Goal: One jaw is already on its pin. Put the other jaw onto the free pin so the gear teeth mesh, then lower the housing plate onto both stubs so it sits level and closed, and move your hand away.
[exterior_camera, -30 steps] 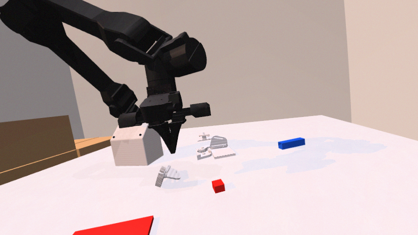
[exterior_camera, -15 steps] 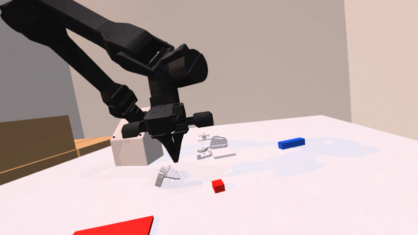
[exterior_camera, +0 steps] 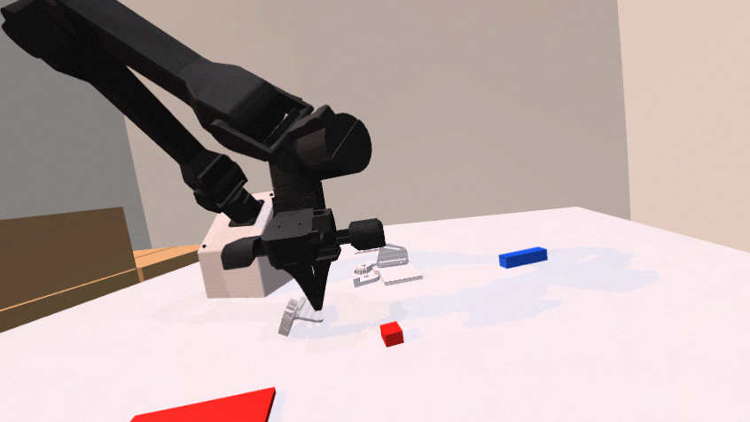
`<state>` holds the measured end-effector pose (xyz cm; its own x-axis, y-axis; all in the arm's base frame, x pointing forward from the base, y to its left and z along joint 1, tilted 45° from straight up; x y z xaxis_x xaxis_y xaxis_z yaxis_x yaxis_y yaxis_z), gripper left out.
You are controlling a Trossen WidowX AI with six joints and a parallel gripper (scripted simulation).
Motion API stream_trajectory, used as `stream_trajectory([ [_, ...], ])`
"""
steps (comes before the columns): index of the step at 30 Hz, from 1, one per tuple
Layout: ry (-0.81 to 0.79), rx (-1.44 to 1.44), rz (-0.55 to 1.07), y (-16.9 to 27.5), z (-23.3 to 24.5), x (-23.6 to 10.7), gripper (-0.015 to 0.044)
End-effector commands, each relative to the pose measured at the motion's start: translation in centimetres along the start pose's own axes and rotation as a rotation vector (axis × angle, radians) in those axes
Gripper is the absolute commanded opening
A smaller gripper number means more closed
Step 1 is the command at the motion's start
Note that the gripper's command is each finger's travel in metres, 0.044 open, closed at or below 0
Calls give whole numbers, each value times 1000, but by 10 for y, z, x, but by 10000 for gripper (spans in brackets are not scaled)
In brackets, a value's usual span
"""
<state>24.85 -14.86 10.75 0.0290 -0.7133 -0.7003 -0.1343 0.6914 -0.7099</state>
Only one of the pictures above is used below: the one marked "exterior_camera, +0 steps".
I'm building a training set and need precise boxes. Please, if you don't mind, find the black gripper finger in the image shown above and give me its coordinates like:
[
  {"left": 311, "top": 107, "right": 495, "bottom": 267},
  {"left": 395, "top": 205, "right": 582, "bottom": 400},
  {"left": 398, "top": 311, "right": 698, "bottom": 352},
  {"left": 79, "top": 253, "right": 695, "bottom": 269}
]
[
  {"left": 311, "top": 247, "right": 341, "bottom": 310},
  {"left": 275, "top": 262, "right": 318, "bottom": 311}
]

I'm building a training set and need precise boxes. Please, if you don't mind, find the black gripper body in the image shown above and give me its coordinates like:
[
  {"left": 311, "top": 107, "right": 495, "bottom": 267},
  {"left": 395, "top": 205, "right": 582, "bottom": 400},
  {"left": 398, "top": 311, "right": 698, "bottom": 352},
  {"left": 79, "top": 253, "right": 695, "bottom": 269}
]
[{"left": 221, "top": 182, "right": 386, "bottom": 270}]

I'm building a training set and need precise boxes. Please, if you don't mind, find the blue rectangular block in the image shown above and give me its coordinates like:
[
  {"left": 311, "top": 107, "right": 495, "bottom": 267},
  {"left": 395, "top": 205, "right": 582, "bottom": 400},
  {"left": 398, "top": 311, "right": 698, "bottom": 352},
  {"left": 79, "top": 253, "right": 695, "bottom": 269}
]
[{"left": 498, "top": 247, "right": 548, "bottom": 269}]

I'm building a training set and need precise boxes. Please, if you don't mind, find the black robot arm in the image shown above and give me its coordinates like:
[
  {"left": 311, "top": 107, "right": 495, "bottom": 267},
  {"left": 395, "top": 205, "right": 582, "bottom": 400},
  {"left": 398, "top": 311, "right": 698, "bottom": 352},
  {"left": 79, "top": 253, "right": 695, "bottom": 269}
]
[{"left": 0, "top": 0, "right": 372, "bottom": 268}]

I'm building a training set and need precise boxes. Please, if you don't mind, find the red cube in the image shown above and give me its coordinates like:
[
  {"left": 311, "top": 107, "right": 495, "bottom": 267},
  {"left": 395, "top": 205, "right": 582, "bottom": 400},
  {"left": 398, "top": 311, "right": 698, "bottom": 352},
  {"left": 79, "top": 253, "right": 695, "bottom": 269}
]
[{"left": 380, "top": 321, "right": 404, "bottom": 348}]

